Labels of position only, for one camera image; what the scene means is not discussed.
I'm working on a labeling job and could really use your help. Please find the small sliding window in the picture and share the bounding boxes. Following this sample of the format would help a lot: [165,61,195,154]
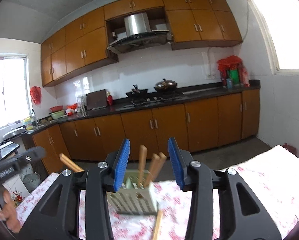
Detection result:
[0,54,30,133]

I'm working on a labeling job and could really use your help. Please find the green perforated utensil holder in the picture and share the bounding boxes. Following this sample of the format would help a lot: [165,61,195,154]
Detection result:
[107,169,160,215]

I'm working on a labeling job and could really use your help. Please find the large bright window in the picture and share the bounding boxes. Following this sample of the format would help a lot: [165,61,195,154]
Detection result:
[242,0,299,74]

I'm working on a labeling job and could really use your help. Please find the grey pan lid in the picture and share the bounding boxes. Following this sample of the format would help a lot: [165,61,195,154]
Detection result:
[3,127,27,140]

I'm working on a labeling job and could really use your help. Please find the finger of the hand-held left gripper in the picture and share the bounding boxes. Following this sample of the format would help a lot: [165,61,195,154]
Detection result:
[0,147,47,172]

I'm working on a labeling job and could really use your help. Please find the red plastic object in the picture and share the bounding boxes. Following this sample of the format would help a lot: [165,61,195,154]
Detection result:
[283,143,297,155]

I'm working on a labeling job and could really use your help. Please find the red packet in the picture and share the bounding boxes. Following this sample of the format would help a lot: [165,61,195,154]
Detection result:
[239,65,250,87]

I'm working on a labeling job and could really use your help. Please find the steel range hood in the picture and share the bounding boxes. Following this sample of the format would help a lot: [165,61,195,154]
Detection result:
[107,12,173,54]

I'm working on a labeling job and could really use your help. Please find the red and white bag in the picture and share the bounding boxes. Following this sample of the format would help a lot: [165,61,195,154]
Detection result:
[66,103,78,115]

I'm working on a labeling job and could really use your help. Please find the hanging red plastic bag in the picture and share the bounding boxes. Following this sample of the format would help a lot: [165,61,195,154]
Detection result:
[30,86,42,105]

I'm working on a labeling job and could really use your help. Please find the wooden lower cabinets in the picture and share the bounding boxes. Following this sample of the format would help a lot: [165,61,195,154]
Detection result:
[32,89,261,174]

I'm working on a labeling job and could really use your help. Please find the metal faucet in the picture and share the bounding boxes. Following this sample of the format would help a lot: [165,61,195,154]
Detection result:
[31,109,39,127]

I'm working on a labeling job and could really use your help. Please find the clear glass bottles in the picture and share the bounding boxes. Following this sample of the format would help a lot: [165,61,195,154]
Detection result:
[77,95,87,112]

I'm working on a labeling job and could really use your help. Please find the black wok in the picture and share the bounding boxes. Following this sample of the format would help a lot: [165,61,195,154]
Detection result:
[125,85,149,98]

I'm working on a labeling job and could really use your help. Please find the green basin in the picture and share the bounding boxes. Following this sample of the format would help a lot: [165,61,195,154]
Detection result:
[49,110,66,120]

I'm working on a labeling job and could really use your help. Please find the red plastic bags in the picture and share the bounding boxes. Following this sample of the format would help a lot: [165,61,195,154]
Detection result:
[217,56,243,85]

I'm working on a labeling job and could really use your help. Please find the floral white tablecloth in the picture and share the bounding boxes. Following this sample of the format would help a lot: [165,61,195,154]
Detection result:
[15,145,299,240]

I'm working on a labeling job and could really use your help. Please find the person's left hand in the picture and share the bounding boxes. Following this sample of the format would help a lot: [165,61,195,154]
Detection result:
[0,189,21,233]

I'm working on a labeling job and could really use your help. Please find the black kitchen countertop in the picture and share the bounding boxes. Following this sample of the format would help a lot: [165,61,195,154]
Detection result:
[25,79,261,134]

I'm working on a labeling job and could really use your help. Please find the metal mesh basket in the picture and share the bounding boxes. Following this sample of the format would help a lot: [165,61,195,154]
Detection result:
[22,171,41,192]

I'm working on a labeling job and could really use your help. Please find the dark lidded pot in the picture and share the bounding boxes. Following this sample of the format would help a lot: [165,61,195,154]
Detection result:
[154,78,178,93]

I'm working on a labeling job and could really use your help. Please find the built-in gas stove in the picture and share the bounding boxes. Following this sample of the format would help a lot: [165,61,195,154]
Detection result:
[131,92,184,105]

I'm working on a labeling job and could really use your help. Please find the green box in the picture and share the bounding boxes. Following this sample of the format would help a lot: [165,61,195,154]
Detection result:
[227,69,240,85]

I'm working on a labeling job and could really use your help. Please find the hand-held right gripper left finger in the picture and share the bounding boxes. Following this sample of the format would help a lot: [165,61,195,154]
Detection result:
[16,138,130,240]

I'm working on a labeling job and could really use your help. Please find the wooden cabinets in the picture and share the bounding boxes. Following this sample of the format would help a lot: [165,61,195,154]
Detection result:
[41,0,243,87]
[32,89,261,174]

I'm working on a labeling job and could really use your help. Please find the dark wooden cutting board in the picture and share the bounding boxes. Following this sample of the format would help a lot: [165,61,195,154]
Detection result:
[86,89,108,110]

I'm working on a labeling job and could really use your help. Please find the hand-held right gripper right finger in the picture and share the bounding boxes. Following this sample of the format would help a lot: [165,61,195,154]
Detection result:
[167,137,282,240]

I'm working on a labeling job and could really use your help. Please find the wooden upper cabinets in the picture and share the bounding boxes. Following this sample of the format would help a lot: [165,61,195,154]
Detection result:
[41,0,243,87]

